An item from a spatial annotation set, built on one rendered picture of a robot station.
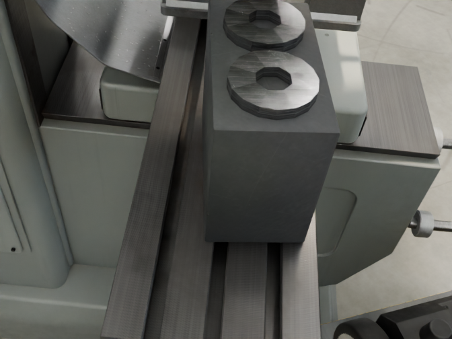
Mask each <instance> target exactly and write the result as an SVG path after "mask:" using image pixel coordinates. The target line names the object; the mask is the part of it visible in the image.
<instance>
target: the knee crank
mask: <svg viewBox="0 0 452 339"><path fill-rule="evenodd" d="M408 228H411V230H412V234H413V236H414V237H424V238H429V237H430V236H431V234H432V231H444V232H451V233H452V222H451V221H439V220H434V218H433V215H432V213H431V212H430V211H419V210H417V211H416V213H415V215H414V216H413V218H412V220H411V221H410V224H409V225H408Z"/></svg>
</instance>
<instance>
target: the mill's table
mask: <svg viewBox="0 0 452 339"><path fill-rule="evenodd" d="M206 31H207V20H206V19H198V18H190V17H176V20H175V24H174V28H173V32H172V37H171V40H170V44H169V48H168V52H167V57H166V60H165V66H164V69H163V74H162V77H161V83H160V86H159V91H158V94H157V99H156V103H155V108H154V111H153V116H152V119H151V125H150V128H149V133H148V137H147V142H146V145H145V150H144V154H143V158H142V162H141V167H140V170H139V175H138V179H137V184H136V187H135V193H134V196H133V201H132V204H131V208H130V213H129V216H128V221H127V224H126V229H125V232H124V238H123V241H122V246H121V250H120V255H119V258H118V263H117V267H116V272H115V275H114V280H113V283H112V288H111V292H110V297H109V300H108V306H107V309H106V314H105V317H104V322H103V326H102V331H101V334H100V339H322V330H321V315H320V299H319V271H318V256H317V227H316V213H315V211H314V214H313V217H312V220H311V223H310V226H309V229H308V232H307V235H306V238H305V241H304V242H302V243H276V242H207V241H205V240H204V205H203V156H202V103H203V91H204V67H205V54H206Z"/></svg>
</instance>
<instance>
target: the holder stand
mask: <svg viewBox="0 0 452 339"><path fill-rule="evenodd" d="M339 136H340V129H339V126H338V121H337V117H336V113H335V109H334V105H333V101H332V97H331V93H330V88H329V85H328V80H327V77H326V72H325V69H324V64H323V61H322V56H321V53H320V50H319V45H318V42H317V37H316V34H315V29H314V26H313V21H312V18H311V13H310V10H309V5H308V4H307V3H293V2H284V1H281V0H209V5H208V17H207V31H206V54H205V67H204V91H203V103H202V156H203V205H204V240H205V241H207V242H276V243H302V242H304V241H305V238H306V235H307V232H308V229H309V226H310V223H311V220H312V217H313V214H314V211H315V208H316V205H317V202H318V199H319V196H320V193H321V191H322V187H323V185H324V181H325V179H326V175H327V172H328V169H329V166H330V163H331V160H332V157H333V154H334V151H335V148H336V145H337V142H338V139H339Z"/></svg>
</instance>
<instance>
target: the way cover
mask: <svg viewBox="0 0 452 339"><path fill-rule="evenodd" d="M35 2H37V4H38V5H39V7H40V8H41V10H42V11H43V12H44V13H45V15H46V16H47V17H48V19H49V20H50V21H51V22H52V23H53V24H54V25H56V26H57V27H58V28H60V29H61V30H62V31H63V32H64V33H65V34H67V35H68V36H69V37H70V38H72V39H73V40H74V41H76V43H78V44H79V45H80V46H81V47H83V48H84V49H85V50H86V51H88V53H89V54H91V55H92V56H93V57H95V58H96V59H97V60H98V61H99V62H101V63H102V64H104V65H105V66H107V67H109V68H111V69H115V70H118V71H122V72H124V73H128V74H131V75H134V76H137V77H141V78H143V79H147V80H150V81H154V82H156V83H161V77H162V74H163V69H164V66H165V60H166V57H167V52H168V48H169V45H170V40H171V37H172V32H173V28H174V24H175V20H176V17H175V16H166V15H163V14H161V0H155V1H154V0H35ZM123 2H124V3H123ZM120 3H121V4H120ZM73 7H74V9H72V8H73ZM98 7H99V8H98ZM146 9H147V10H146ZM125 10H126V11H125ZM71 12H72V13H71ZM87 12H88V13H89V14H88V13H87ZM137 12H138V13H137ZM150 15H151V17H150ZM121 16H123V17H121ZM68 18H69V19H68ZM156 21H157V22H156ZM69 23H70V24H69ZM87 25H88V26H87ZM81 26H82V27H81ZM71 27H72V29H71ZM126 29H127V30H126ZM73 30H74V32H73ZM134 30H135V31H134ZM105 31H106V33H105ZM121 33H122V35H121ZM139 35H140V36H139ZM84 36H85V38H84ZM114 36H115V37H114ZM96 37H97V38H96ZM144 37H145V38H144ZM117 38H118V39H117ZM98 39H99V40H100V41H99V40H98ZM130 42H131V43H130ZM132 43H133V44H132ZM136 43H138V44H136ZM150 48H151V49H150ZM127 50H128V51H127ZM118 54H119V56H118ZM156 56H158V57H156ZM147 58H148V59H147ZM126 61H128V62H126ZM144 63H145V64H144ZM138 68H140V69H138Z"/></svg>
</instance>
